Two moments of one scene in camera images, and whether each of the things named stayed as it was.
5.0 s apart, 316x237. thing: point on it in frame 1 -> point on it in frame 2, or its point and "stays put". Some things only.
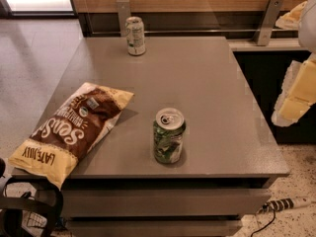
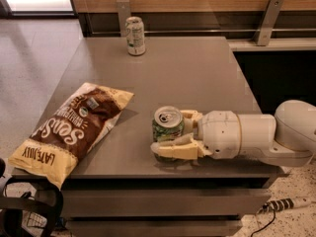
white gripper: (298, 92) -> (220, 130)
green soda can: (168, 135) stays put
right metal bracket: (263, 33) stays put
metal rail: (192, 30) stays put
